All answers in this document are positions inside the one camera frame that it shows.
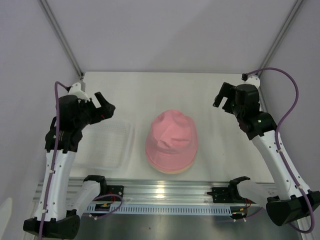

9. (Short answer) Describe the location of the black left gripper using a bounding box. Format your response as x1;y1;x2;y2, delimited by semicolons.
74;92;115;130

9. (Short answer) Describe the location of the beige bucket hat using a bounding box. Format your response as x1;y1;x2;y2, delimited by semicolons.
149;161;194;175

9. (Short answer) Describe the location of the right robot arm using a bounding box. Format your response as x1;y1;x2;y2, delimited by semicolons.
213;82;320;226

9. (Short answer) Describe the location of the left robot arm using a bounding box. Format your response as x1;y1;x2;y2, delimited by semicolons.
23;92;116;240

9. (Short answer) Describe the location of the white plastic basket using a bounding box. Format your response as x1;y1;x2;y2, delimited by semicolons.
73;119;135;171

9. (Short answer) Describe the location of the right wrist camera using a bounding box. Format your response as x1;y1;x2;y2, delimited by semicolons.
241;73;261;89

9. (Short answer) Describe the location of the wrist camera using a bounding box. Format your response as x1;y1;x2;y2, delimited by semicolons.
241;73;261;89
65;82;91;103

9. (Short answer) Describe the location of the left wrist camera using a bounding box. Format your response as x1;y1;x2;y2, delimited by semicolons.
65;82;91;103

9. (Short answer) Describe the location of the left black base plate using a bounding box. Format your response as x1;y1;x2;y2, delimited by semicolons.
97;185;125;202

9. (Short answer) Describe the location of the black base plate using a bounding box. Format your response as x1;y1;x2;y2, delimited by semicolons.
97;185;125;202
206;186;243;204

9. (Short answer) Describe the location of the right aluminium frame post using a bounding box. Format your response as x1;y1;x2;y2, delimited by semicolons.
259;0;307;69

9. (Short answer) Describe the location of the aluminium frame post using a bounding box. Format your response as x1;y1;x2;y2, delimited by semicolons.
37;0;84;80
259;0;307;69

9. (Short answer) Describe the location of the aluminium mounting rail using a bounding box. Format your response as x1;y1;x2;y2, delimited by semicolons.
34;179;278;205

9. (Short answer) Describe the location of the left aluminium frame post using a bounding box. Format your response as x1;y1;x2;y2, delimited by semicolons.
37;0;84;80

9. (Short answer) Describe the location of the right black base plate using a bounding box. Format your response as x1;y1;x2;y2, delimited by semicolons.
206;186;243;204

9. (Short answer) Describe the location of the white slotted cable duct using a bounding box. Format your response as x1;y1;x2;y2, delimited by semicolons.
84;203;247;216

